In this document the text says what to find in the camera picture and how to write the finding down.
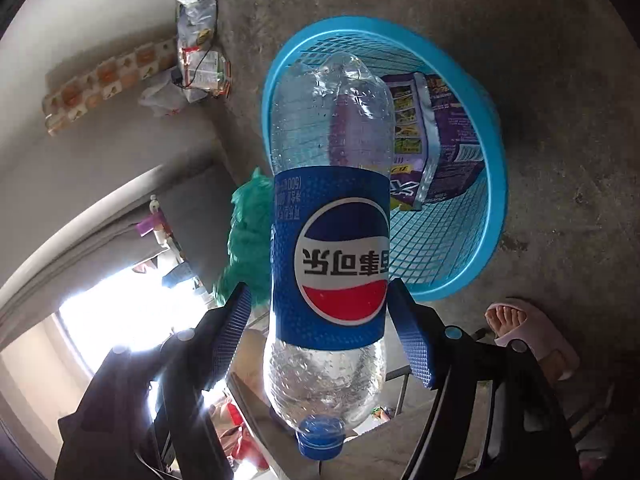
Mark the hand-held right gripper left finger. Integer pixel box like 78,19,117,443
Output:
54,282,253,480

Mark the pile of plastic packets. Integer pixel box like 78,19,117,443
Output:
172,0,233,103

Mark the white plastic bag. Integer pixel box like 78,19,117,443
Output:
137,67,188,118

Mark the blue plastic basket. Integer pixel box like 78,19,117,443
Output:
262,16,508,302

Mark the purple yellow snack bag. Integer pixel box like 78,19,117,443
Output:
382,72,493,211

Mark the pink slipper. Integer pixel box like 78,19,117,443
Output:
484,297,581,381

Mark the green plastic bag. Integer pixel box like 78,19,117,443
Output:
214,167,276,311

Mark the person's foot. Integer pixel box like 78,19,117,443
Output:
486,304,576,376

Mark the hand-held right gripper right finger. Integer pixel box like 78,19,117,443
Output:
387,280,583,480

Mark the clear bottle with blue label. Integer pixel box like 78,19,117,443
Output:
263,51,393,461

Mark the patterned long box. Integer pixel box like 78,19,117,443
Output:
42,35,183,136

